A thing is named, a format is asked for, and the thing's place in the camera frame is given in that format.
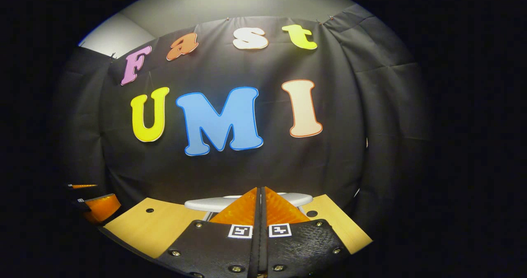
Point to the white desktop garbage bin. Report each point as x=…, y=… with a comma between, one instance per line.
x=206, y=204

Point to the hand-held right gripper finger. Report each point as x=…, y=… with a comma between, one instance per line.
x=264, y=249
x=255, y=249

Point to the black backdrop cloth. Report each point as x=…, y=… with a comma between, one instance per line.
x=362, y=125

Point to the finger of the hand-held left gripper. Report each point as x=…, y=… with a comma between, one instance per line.
x=103, y=207
x=84, y=186

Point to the wooden desktop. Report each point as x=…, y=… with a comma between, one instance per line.
x=144, y=228

